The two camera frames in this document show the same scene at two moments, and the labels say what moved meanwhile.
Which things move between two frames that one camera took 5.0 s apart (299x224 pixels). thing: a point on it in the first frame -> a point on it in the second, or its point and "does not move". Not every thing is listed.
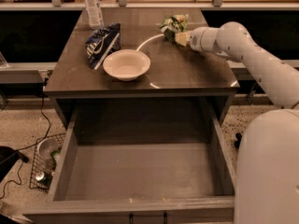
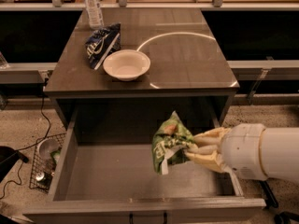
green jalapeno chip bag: [176, 23] -> [172, 143]
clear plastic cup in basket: [48, 146] does not move
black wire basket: [46, 156] does not move
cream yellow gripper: [196, 40] -> [242, 151]
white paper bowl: [127, 64] does not move
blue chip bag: [102, 42] does not move
